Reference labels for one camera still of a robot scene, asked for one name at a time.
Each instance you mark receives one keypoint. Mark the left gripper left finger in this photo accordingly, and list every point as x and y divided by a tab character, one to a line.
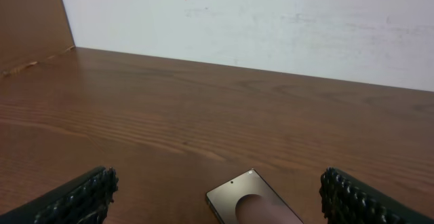
83	200

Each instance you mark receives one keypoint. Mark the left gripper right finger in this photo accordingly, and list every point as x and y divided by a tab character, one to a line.
347	200

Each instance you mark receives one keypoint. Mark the cardboard side panel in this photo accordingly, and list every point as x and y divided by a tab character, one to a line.
32	31

